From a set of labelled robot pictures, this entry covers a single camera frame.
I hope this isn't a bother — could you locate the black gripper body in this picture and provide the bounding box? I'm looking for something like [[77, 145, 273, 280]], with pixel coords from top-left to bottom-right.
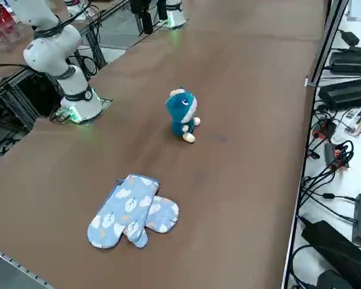
[[129, 0, 157, 15]]

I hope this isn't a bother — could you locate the blue cloud-print oven mitt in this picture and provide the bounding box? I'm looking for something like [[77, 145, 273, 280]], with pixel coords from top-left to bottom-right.
[[86, 173, 161, 250], [144, 194, 181, 234]]

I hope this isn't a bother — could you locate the small blue plush doll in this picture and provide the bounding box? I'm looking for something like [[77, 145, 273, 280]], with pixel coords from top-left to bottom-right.
[[164, 86, 202, 144]]

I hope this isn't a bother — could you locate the clear shelf with red packets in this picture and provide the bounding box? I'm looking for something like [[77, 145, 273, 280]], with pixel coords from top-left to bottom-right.
[[0, 5, 25, 52]]

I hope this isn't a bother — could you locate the small black power adapter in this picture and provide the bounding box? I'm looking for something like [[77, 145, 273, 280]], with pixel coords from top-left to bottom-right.
[[339, 30, 360, 46]]

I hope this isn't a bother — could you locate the long black power brick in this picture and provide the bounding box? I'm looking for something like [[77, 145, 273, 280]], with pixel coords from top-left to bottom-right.
[[329, 51, 361, 76], [318, 76, 361, 111]]

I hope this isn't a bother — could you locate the black and orange connector box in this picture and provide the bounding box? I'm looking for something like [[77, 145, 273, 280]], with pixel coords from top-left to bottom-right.
[[324, 143, 351, 171], [312, 119, 338, 140]]

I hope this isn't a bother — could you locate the printed paper card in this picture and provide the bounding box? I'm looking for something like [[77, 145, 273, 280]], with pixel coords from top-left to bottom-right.
[[344, 105, 361, 136]]

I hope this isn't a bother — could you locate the large black device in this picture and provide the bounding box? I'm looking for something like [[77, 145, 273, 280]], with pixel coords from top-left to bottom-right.
[[300, 220, 361, 289]]

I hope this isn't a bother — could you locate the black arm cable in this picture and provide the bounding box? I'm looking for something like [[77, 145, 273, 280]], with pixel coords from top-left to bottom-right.
[[32, 13, 78, 40]]

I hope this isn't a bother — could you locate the black support frame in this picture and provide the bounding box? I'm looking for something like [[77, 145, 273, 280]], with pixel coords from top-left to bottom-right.
[[0, 61, 64, 133]]

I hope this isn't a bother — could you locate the aluminium frame post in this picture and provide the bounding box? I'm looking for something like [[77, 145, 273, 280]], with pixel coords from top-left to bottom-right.
[[304, 0, 350, 88]]

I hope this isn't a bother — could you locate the black cable with ferrite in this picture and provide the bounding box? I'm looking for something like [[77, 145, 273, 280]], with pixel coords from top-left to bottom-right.
[[299, 176, 357, 225]]

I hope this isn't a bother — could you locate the metal table edge rail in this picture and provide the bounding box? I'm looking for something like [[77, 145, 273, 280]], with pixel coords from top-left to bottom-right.
[[0, 243, 54, 289]]

